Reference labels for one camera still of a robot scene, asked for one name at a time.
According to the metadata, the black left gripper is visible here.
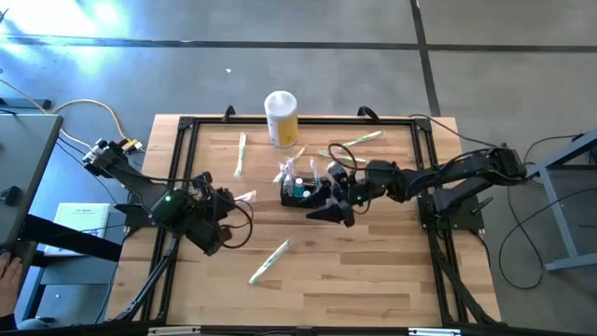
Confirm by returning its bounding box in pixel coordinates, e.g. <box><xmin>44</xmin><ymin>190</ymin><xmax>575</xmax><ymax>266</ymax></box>
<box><xmin>194</xmin><ymin>171</ymin><xmax>238</xmax><ymax>237</ymax></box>

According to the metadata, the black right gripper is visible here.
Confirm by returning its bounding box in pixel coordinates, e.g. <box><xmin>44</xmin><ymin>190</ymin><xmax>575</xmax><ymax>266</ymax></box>
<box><xmin>306</xmin><ymin>161</ymin><xmax>388</xmax><ymax>229</ymax></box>

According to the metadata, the black wire toothbrush caddy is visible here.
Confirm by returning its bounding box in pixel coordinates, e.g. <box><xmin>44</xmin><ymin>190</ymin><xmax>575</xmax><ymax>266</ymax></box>
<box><xmin>279</xmin><ymin>179</ymin><xmax>330</xmax><ymax>209</ymax></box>

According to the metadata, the yellow wipes canister white lid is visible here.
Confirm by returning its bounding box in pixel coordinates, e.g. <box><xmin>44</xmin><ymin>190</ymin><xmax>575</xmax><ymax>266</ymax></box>
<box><xmin>263</xmin><ymin>90</ymin><xmax>299</xmax><ymax>149</ymax></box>

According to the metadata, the white booklet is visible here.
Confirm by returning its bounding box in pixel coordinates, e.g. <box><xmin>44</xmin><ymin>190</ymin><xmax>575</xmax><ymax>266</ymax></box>
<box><xmin>44</xmin><ymin>203</ymin><xmax>112</xmax><ymax>258</ymax></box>

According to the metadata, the black support beam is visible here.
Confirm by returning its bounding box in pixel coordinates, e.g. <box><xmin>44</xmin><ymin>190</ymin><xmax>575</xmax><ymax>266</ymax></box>
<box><xmin>18</xmin><ymin>214</ymin><xmax>123</xmax><ymax>263</ymax></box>

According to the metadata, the grey side table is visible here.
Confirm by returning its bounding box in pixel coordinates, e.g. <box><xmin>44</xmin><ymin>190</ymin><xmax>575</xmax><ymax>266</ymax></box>
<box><xmin>0</xmin><ymin>114</ymin><xmax>65</xmax><ymax>248</ymax></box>

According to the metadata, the small black device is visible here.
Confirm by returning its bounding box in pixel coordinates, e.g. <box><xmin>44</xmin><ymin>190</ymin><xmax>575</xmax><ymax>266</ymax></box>
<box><xmin>0</xmin><ymin>186</ymin><xmax>22</xmax><ymax>207</ymax></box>

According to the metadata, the black floor bar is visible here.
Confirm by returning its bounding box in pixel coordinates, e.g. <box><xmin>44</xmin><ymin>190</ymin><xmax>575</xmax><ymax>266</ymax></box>
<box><xmin>0</xmin><ymin>96</ymin><xmax>52</xmax><ymax>111</ymax></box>

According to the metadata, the person's hand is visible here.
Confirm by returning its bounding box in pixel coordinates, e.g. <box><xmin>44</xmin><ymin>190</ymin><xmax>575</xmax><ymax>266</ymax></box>
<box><xmin>0</xmin><ymin>264</ymin><xmax>23</xmax><ymax>319</ymax></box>

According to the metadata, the blue-grey metal stand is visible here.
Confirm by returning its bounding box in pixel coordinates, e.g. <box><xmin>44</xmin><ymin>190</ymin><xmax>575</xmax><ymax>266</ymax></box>
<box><xmin>515</xmin><ymin>129</ymin><xmax>597</xmax><ymax>274</ymax></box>

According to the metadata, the black aluminium table frame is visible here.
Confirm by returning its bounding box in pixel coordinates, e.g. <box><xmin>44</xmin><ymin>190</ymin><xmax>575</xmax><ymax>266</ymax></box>
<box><xmin>110</xmin><ymin>115</ymin><xmax>504</xmax><ymax>328</ymax></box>

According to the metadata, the yellow extension cord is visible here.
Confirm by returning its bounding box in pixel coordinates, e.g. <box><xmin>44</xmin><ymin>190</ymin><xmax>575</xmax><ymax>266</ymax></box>
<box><xmin>0</xmin><ymin>77</ymin><xmax>145</xmax><ymax>153</ymax></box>
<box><xmin>58</xmin><ymin>128</ymin><xmax>94</xmax><ymax>150</ymax></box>

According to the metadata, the silver aluminium extrusion post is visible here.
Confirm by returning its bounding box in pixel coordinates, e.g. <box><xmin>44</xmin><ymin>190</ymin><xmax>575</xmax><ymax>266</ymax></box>
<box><xmin>408</xmin><ymin>328</ymin><xmax>463</xmax><ymax>336</ymax></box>
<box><xmin>147</xmin><ymin>326</ymin><xmax>201</xmax><ymax>336</ymax></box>

